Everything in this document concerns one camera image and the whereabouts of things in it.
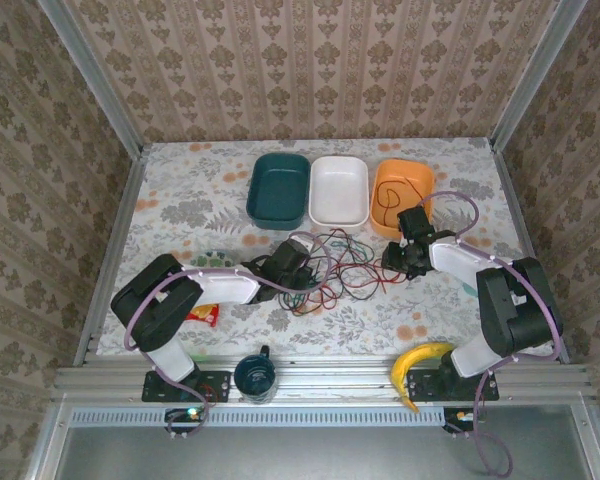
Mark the teal plastic tray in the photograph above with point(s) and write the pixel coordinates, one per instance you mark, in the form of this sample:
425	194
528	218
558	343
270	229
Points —
277	192

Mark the white plastic tray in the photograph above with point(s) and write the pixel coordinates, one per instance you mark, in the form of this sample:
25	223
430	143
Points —
337	192

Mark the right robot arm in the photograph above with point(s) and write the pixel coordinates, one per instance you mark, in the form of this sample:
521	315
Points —
510	310

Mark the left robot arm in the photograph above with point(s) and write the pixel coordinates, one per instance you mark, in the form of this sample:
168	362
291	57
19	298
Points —
150	310

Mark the small teal disc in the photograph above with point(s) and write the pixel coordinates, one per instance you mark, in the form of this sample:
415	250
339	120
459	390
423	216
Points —
468	288

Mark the floral patterned plate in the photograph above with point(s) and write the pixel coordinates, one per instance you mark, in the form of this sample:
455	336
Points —
212	259

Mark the orange plastic tray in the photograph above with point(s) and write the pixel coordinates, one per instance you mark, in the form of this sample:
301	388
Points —
405	172

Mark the red snack packet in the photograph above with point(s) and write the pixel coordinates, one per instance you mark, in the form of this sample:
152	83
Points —
205	315

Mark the yellow banana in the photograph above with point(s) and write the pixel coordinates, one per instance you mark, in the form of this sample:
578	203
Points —
405	365

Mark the dark blue mug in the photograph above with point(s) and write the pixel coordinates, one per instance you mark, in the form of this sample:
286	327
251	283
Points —
254	375

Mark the floral tablecloth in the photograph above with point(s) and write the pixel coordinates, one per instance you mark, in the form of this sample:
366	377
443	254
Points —
195	190

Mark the small circuit board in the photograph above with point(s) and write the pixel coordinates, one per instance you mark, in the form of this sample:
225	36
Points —
185	416
460	417

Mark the grey metal panel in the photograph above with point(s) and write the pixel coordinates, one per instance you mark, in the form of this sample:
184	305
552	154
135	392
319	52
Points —
305	452

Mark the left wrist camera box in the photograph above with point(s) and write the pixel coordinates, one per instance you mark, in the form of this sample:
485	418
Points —
302	243

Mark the aluminium table edge rail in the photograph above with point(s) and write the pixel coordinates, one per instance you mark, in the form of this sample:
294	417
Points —
330	372

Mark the aluminium side rail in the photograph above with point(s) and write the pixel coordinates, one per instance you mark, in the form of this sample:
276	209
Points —
122	220
517	210

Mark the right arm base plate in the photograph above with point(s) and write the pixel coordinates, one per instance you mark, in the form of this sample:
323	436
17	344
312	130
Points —
430	387

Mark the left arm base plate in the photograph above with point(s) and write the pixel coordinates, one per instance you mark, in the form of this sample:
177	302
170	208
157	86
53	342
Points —
215	386

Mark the aluminium corner post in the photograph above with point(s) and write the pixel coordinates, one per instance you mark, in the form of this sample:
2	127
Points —
535	75
95	75

